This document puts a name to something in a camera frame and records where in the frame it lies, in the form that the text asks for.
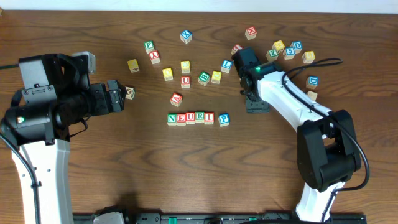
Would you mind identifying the red M block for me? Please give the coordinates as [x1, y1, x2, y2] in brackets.
[245, 26, 257, 40]

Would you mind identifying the red A block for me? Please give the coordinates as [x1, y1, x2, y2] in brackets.
[170, 93, 183, 107]

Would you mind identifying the yellow block centre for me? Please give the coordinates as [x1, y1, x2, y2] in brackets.
[211, 71, 222, 84]

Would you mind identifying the yellow 8 block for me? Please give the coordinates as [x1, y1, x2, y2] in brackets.
[302, 51, 315, 64]

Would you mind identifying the yellow block upper right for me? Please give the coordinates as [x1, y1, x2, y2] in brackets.
[272, 40, 285, 54]

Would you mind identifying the green B block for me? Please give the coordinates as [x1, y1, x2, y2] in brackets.
[198, 72, 210, 86]

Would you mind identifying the green L block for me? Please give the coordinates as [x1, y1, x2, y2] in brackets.
[307, 91, 318, 101]

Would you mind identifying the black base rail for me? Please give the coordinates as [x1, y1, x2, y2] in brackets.
[73, 207, 368, 224]

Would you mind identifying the yellow block left middle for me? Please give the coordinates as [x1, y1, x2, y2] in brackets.
[162, 68, 174, 81]

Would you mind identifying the yellow block upper middle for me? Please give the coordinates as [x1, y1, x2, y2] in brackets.
[180, 60, 191, 73]

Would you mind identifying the picture face wooden block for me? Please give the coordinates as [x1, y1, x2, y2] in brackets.
[125, 87, 136, 100]

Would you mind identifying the green N block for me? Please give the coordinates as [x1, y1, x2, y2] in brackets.
[167, 113, 177, 126]

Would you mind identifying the green Z block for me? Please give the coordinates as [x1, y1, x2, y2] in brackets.
[266, 49, 279, 62]

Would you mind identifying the red E block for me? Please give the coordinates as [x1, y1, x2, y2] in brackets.
[176, 113, 186, 126]

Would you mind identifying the green F block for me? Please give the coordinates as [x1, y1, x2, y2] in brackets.
[144, 40, 155, 54]

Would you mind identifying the red Y block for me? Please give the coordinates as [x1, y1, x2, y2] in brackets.
[149, 50, 160, 64]

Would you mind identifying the blue D block right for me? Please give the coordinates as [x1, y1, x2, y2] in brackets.
[306, 76, 319, 90]

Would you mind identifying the blue d block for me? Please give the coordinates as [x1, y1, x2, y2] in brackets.
[290, 41, 303, 54]
[306, 76, 319, 90]

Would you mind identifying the blue P block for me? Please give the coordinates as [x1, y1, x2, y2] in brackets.
[218, 113, 230, 127]

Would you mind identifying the red i block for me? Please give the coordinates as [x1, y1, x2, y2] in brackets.
[231, 44, 243, 55]
[204, 112, 215, 125]

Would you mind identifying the blue D block upper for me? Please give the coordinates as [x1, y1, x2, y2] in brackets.
[290, 41, 303, 54]

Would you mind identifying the blue 5 block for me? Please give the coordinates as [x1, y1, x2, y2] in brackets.
[283, 47, 295, 60]

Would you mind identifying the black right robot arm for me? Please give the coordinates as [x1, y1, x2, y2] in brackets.
[231, 47, 364, 223]

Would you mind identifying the blue L block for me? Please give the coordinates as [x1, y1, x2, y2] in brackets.
[221, 60, 233, 73]

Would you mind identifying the green R block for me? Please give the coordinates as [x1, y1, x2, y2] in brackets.
[195, 111, 205, 124]

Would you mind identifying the red u block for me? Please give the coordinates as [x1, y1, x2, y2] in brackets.
[185, 112, 196, 124]
[180, 76, 191, 89]

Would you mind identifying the yellow block far left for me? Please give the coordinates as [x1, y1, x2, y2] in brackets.
[127, 59, 139, 73]

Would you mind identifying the blue X block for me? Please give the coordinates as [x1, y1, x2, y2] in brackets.
[180, 30, 192, 44]

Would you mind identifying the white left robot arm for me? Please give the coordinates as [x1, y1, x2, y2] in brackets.
[1, 52, 129, 223]

